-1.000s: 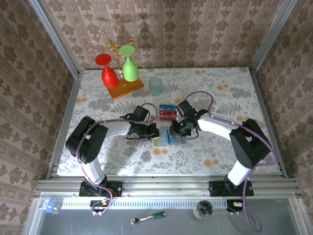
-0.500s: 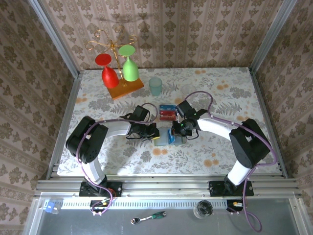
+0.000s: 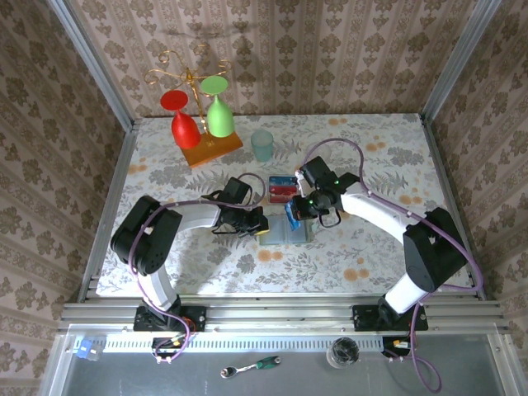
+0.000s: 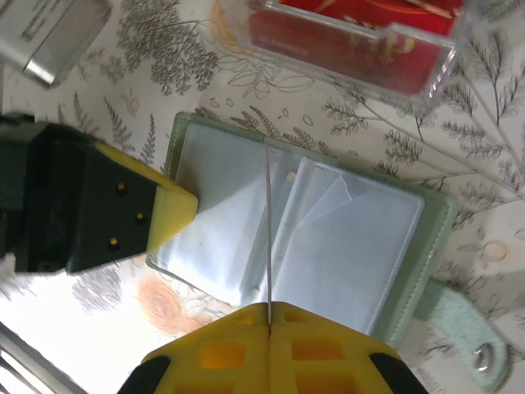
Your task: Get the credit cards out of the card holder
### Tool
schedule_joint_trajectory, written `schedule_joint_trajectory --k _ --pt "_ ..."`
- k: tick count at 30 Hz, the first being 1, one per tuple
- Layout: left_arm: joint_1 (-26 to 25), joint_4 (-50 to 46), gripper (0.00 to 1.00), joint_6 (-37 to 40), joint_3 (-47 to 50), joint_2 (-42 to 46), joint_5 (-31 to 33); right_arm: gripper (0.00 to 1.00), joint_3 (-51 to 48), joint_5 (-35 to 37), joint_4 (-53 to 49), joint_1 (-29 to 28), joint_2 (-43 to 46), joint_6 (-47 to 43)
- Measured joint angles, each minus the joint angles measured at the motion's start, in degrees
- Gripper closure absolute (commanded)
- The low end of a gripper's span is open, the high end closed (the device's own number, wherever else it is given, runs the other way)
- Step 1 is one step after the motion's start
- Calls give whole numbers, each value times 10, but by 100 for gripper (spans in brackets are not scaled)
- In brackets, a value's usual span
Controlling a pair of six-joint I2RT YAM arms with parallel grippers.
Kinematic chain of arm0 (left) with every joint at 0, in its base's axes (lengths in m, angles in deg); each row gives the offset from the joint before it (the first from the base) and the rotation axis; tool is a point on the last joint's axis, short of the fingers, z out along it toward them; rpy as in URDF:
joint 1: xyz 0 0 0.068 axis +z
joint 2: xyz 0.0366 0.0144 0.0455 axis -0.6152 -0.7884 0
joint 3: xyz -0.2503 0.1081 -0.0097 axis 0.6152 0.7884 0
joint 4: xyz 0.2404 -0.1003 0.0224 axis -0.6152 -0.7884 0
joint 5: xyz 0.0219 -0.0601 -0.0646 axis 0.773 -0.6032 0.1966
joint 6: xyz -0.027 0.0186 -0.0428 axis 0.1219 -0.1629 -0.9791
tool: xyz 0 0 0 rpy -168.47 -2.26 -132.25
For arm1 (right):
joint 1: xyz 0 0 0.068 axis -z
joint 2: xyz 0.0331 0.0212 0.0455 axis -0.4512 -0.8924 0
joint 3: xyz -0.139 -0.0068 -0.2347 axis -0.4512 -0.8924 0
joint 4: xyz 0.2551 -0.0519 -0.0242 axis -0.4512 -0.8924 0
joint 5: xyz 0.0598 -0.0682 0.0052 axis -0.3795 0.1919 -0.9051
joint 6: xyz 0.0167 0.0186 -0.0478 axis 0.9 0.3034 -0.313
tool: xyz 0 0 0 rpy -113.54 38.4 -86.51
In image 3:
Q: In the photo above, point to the maroon credit card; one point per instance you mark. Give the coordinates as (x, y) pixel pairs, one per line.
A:
(279, 198)

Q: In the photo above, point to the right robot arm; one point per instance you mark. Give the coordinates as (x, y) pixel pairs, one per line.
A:
(433, 251)

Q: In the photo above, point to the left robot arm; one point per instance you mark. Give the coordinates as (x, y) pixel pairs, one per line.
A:
(146, 237)

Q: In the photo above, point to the floral tablecloth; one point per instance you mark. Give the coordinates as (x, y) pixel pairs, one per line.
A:
(288, 272)

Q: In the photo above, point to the frosted teal cup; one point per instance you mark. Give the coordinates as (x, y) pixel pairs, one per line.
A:
(262, 146)

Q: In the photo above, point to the green wine glass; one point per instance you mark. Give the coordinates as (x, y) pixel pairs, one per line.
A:
(220, 117)

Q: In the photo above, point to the red wine glass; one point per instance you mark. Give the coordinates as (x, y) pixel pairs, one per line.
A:
(185, 130)

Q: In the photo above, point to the clear glass jar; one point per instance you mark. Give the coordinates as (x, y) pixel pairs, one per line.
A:
(342, 352)

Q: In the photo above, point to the black connector block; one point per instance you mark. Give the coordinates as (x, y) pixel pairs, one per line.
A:
(169, 344)
(394, 344)

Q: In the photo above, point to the grey metal shelf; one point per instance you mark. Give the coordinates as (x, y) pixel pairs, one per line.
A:
(309, 383)

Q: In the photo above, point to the small blue plastic part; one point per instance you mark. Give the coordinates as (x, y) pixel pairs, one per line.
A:
(84, 348)

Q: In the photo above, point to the aluminium front frame rail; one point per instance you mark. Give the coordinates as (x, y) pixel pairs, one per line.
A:
(280, 315)

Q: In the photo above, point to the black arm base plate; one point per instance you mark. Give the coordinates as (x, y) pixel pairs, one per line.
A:
(418, 317)
(194, 319)

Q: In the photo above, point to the aluminium side rail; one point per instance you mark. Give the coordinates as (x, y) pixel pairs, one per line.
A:
(119, 173)
(449, 185)

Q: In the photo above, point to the aluminium frame post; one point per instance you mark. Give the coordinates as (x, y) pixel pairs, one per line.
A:
(458, 62)
(97, 68)

